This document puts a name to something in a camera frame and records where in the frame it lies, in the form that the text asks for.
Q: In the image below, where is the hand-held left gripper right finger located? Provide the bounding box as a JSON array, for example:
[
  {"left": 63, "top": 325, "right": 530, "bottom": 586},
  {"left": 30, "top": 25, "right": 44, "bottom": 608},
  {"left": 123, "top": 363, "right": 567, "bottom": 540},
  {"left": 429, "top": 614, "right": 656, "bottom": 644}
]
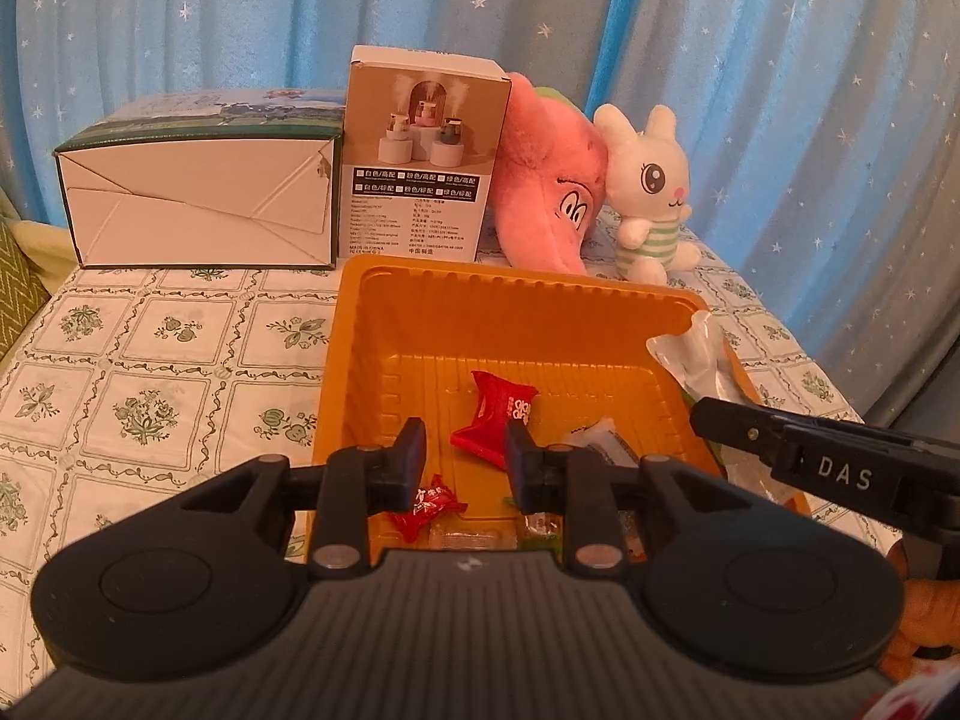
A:
[{"left": 506, "top": 418, "right": 752, "bottom": 580}]

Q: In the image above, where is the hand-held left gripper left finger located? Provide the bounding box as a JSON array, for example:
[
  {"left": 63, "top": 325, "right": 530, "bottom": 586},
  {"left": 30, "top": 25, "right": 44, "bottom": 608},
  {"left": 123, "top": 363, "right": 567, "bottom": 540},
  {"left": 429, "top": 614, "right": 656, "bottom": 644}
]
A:
[{"left": 176, "top": 416, "right": 428, "bottom": 580}]

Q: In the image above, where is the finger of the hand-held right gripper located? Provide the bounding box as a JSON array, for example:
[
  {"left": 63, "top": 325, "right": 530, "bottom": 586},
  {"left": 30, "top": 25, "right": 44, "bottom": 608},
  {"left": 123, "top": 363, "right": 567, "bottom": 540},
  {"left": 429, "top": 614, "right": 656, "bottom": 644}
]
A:
[{"left": 690, "top": 396, "right": 790, "bottom": 467}]

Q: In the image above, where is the small red candy packet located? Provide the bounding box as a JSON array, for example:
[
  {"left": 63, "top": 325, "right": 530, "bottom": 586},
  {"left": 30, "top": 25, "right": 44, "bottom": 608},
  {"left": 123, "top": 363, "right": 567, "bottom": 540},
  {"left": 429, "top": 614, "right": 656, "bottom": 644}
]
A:
[{"left": 388, "top": 473, "right": 460, "bottom": 545}]

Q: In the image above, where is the large red snack packet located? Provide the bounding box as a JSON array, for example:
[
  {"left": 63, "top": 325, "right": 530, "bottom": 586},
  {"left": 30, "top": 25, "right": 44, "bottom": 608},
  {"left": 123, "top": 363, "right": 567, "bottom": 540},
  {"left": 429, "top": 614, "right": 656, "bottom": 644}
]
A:
[{"left": 450, "top": 370, "right": 542, "bottom": 467}]

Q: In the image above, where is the clear white snack packet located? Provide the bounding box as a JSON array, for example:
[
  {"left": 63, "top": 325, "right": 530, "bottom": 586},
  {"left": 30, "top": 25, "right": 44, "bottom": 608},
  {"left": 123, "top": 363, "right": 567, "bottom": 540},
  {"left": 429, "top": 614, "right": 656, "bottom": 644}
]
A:
[{"left": 646, "top": 310, "right": 760, "bottom": 411}]

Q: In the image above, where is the orange plastic tray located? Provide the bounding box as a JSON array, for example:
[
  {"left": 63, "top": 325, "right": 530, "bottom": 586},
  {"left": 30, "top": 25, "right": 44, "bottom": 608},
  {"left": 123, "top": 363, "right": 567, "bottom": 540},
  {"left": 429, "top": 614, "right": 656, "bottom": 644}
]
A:
[{"left": 304, "top": 255, "right": 812, "bottom": 565}]

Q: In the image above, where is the person's right hand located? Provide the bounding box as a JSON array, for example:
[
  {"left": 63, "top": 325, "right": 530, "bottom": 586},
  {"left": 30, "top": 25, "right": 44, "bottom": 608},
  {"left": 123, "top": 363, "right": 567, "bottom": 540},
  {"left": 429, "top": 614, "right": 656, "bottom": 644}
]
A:
[{"left": 879, "top": 540, "right": 960, "bottom": 685}]

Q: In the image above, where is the floral checked tablecloth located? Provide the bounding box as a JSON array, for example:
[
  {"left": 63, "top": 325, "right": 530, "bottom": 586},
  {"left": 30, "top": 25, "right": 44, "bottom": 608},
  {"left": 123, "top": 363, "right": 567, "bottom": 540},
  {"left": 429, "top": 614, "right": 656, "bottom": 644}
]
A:
[{"left": 0, "top": 236, "right": 902, "bottom": 691}]

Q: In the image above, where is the white rabbit plush toy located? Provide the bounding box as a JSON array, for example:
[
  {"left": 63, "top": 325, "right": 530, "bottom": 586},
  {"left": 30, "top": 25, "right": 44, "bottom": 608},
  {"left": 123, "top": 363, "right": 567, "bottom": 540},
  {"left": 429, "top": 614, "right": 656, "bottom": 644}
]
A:
[{"left": 593, "top": 103, "right": 703, "bottom": 287}]

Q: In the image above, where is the beige humidifier box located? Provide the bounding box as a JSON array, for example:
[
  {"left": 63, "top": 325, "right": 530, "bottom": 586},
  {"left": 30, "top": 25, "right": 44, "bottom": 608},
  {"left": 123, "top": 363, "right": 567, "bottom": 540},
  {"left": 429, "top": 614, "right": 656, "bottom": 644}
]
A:
[{"left": 341, "top": 45, "right": 514, "bottom": 266}]

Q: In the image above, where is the pink plush toy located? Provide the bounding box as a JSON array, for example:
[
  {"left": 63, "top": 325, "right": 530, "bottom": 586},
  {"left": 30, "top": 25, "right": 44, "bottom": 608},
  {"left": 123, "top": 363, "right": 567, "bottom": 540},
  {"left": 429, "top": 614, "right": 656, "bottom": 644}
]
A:
[{"left": 480, "top": 73, "right": 611, "bottom": 275}]

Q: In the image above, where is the white and green cardboard box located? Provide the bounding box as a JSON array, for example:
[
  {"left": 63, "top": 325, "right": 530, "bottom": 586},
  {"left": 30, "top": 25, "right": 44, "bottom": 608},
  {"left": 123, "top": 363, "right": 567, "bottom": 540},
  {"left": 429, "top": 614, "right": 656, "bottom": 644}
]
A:
[{"left": 52, "top": 88, "right": 348, "bottom": 272}]

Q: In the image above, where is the blue star-print curtain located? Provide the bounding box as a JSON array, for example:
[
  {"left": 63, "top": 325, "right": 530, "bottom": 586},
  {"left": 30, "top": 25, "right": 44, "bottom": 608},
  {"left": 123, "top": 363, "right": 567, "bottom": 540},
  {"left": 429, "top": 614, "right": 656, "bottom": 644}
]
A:
[
  {"left": 611, "top": 0, "right": 960, "bottom": 432},
  {"left": 0, "top": 0, "right": 625, "bottom": 192}
]

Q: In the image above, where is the pale yellow sofa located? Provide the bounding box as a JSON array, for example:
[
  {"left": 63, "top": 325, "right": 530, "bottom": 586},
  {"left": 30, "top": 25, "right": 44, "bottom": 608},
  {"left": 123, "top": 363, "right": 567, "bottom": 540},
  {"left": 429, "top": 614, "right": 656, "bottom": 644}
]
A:
[{"left": 0, "top": 187, "right": 80, "bottom": 361}]

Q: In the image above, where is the green zigzag cushion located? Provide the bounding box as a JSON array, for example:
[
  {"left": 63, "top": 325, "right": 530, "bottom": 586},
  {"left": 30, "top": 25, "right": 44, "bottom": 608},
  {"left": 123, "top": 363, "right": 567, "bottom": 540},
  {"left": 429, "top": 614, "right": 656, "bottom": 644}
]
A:
[{"left": 0, "top": 227, "right": 43, "bottom": 332}]

